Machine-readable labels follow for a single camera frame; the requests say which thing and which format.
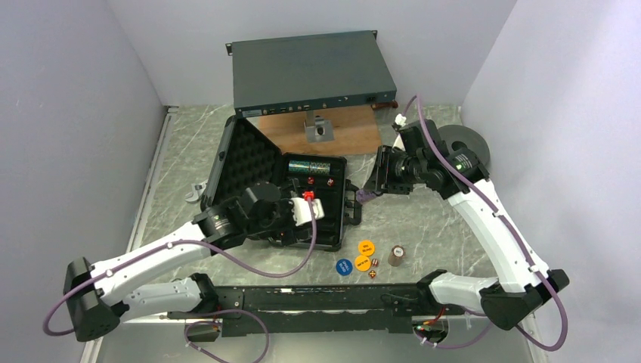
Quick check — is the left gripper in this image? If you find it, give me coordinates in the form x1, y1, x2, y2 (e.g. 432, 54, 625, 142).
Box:
246, 179, 314, 245

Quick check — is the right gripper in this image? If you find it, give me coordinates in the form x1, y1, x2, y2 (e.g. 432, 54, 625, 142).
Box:
364, 144, 426, 194

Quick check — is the black poker set case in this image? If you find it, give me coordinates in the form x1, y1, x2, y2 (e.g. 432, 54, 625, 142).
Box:
200, 116, 362, 252

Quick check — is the brown poker chip stack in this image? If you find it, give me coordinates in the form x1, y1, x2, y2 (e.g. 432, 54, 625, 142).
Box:
388, 245, 406, 267

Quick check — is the purple poker chip stack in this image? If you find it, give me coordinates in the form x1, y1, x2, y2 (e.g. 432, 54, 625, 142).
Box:
355, 189, 378, 204

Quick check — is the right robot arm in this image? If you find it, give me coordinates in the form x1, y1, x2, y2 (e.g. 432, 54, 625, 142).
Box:
364, 119, 569, 330

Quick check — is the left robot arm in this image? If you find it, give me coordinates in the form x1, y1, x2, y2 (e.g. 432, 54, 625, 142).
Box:
62, 183, 324, 342

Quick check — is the wooden board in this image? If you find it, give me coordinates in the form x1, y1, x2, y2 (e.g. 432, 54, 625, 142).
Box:
258, 106, 382, 156

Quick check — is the green poker chip stack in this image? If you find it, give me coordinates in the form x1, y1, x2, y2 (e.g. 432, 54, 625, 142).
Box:
287, 160, 311, 174

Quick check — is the orange big blind button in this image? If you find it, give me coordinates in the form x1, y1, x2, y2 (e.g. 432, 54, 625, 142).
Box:
358, 240, 376, 256

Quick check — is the yellow big blind button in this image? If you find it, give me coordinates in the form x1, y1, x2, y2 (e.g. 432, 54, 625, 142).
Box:
354, 255, 372, 271

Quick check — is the blue small blind button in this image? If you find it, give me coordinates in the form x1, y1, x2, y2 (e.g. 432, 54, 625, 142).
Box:
335, 259, 354, 276

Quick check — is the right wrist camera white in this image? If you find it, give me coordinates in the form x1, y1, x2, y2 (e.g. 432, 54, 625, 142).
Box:
392, 113, 407, 151

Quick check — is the silver metal stand bracket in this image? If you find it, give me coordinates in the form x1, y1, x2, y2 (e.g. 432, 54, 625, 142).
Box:
305, 110, 335, 143

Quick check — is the black cable spool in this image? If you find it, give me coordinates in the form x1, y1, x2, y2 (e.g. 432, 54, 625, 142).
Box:
438, 125, 491, 167

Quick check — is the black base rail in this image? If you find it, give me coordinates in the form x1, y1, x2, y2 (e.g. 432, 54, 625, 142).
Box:
166, 283, 464, 337

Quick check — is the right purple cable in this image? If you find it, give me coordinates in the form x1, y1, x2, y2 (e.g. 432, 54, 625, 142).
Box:
400, 94, 570, 352

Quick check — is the grey rack network switch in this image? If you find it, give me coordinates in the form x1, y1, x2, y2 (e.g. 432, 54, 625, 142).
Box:
228, 30, 397, 118

